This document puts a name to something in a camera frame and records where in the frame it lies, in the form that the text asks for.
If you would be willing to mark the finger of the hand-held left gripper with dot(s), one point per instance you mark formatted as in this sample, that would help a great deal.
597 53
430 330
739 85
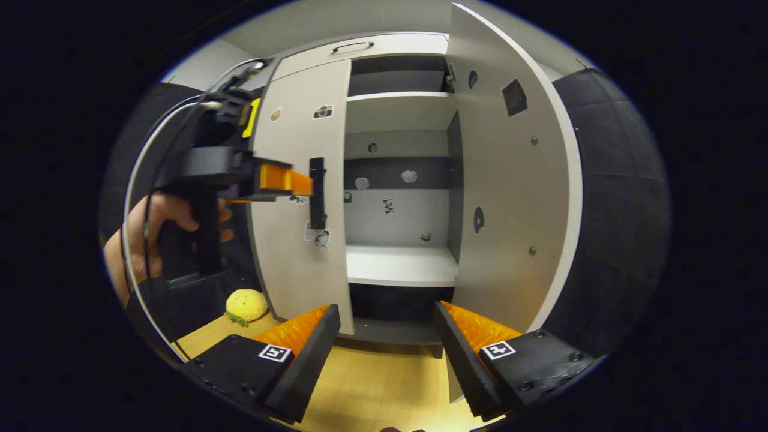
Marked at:
282 179

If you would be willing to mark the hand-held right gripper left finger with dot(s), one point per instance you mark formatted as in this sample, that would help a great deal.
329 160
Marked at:
312 360

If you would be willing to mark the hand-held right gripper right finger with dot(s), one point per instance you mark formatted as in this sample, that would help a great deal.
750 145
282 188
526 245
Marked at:
462 360

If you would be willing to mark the cabinet door with camera sticker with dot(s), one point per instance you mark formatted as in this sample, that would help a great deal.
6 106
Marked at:
288 252

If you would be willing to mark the beige double-door shoe cabinet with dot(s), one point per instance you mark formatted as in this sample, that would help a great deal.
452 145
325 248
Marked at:
402 204

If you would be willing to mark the cabinet door with headphone sticker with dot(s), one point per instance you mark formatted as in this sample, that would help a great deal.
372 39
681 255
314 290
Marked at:
510 180

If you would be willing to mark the white cabinet shelf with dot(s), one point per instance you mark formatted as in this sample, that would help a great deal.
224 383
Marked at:
402 264
399 111

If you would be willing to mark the yellow plush toy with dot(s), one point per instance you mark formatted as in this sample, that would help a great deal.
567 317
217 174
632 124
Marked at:
247 305

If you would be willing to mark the black backdrop cloth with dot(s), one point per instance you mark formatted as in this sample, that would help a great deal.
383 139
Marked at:
618 210

